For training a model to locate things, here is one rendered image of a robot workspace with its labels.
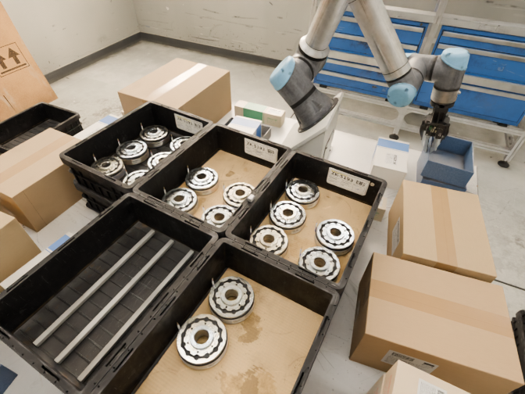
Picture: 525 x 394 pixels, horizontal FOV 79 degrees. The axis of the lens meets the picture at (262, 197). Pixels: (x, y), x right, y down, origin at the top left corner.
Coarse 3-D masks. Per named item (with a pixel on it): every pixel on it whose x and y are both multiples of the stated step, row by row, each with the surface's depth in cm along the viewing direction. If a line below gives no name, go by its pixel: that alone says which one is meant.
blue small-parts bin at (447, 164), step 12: (444, 144) 125; (456, 144) 123; (468, 144) 121; (432, 156) 124; (444, 156) 124; (456, 156) 124; (468, 156) 119; (432, 168) 112; (444, 168) 111; (456, 168) 109; (468, 168) 114; (444, 180) 113; (456, 180) 112; (468, 180) 110
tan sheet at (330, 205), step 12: (324, 192) 101; (324, 204) 98; (336, 204) 98; (348, 204) 98; (360, 204) 98; (312, 216) 94; (324, 216) 94; (336, 216) 94; (348, 216) 94; (360, 216) 95; (312, 228) 91; (360, 228) 91; (288, 240) 88; (300, 240) 88; (312, 240) 88; (288, 252) 85; (348, 252) 85
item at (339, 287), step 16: (288, 160) 96; (320, 160) 97; (272, 176) 91; (368, 176) 92; (368, 224) 79; (240, 240) 75; (272, 256) 72; (352, 256) 74; (304, 272) 69; (336, 288) 66
